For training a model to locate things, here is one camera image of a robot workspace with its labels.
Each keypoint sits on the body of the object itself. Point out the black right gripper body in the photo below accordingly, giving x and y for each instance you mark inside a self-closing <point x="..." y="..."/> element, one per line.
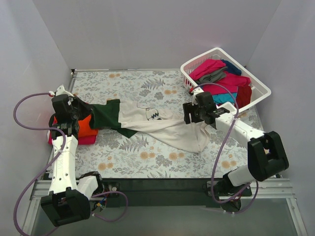
<point x="191" y="112"/>

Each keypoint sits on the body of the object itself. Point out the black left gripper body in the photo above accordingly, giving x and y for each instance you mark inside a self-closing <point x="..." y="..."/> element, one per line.
<point x="74" y="109"/>

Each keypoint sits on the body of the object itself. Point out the white green raglan t-shirt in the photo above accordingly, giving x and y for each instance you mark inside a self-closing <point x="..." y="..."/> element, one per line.
<point x="167" y="126"/>

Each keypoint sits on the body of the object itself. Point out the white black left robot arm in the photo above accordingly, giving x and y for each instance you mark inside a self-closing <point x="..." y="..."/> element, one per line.
<point x="68" y="199"/>

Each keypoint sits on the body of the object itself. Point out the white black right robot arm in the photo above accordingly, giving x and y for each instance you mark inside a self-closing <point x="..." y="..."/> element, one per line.
<point x="266" y="156"/>

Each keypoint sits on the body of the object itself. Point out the teal shirt in basket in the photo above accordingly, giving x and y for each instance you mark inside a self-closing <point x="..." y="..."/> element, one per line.
<point x="223" y="98"/>

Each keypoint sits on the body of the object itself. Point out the folded orange t-shirt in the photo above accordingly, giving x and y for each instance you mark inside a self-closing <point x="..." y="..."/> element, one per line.
<point x="85" y="129"/>

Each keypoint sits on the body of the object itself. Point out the folded pink t-shirt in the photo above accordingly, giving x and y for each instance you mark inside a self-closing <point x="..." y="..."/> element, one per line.
<point x="87" y="140"/>

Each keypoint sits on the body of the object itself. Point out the magenta shirt in basket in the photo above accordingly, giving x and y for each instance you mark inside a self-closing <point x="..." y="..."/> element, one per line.
<point x="231" y="82"/>
<point x="207" y="67"/>

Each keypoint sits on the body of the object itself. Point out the dark red shirt in basket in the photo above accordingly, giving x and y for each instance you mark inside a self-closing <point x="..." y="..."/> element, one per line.
<point x="243" y="97"/>

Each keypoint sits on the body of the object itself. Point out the grey shirt in basket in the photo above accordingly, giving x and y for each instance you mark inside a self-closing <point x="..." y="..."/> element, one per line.
<point x="212" y="78"/>

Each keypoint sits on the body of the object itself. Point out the navy blue shirt in basket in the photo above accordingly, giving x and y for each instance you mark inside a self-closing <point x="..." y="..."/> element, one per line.
<point x="231" y="68"/>

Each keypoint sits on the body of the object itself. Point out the white plastic laundry basket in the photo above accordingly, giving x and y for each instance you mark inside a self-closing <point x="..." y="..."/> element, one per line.
<point x="259" y="90"/>

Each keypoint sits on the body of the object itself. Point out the floral patterned table mat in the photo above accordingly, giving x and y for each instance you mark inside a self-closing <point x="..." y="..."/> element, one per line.
<point x="142" y="156"/>

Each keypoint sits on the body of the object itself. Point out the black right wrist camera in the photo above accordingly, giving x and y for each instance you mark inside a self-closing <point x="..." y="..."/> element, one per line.
<point x="203" y="100"/>

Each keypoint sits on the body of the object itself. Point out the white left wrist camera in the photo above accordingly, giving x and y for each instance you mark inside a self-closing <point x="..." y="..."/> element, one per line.
<point x="60" y="91"/>

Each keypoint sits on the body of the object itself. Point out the black metal base rail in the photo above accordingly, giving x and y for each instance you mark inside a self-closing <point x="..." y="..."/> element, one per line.
<point x="159" y="192"/>

